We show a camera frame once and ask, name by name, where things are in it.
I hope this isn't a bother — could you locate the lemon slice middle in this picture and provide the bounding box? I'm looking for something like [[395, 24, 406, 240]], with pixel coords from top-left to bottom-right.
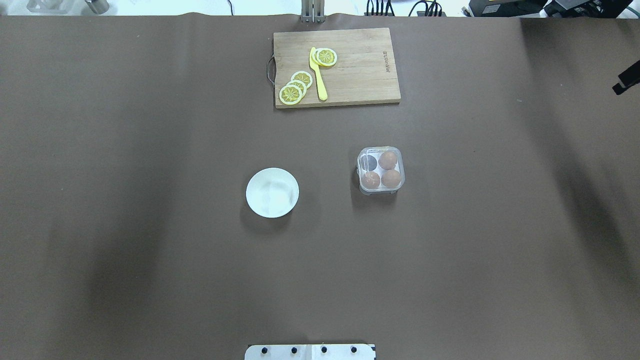
[[287, 79, 307, 97]]

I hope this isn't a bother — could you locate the white bowl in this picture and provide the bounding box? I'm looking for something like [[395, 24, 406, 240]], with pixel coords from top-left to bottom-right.
[[245, 167, 300, 219]]

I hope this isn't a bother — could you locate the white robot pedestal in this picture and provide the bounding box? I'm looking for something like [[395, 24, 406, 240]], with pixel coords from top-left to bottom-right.
[[244, 343, 377, 360]]

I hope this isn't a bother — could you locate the brown egg from bowl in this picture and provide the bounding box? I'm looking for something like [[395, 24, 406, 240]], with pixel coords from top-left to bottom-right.
[[360, 171, 381, 192]]

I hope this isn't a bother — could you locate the aluminium frame post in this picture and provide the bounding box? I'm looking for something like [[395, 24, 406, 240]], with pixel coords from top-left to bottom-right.
[[301, 0, 326, 24]]

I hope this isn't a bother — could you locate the yellow toy knife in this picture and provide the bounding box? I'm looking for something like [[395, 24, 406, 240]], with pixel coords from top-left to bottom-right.
[[308, 47, 329, 101]]

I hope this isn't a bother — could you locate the brown egg in box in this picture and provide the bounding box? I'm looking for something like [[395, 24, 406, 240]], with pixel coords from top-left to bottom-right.
[[381, 169, 403, 189], [378, 150, 399, 171]]

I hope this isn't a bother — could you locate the wooden cutting board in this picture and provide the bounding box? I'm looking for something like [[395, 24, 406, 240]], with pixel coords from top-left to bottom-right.
[[273, 27, 402, 109]]

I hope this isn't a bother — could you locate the lemon slice on knife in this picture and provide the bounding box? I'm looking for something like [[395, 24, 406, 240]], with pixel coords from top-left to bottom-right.
[[313, 47, 338, 68]]

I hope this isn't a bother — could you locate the clear plastic egg box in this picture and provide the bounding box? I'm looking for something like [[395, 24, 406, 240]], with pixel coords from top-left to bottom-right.
[[355, 146, 406, 196]]

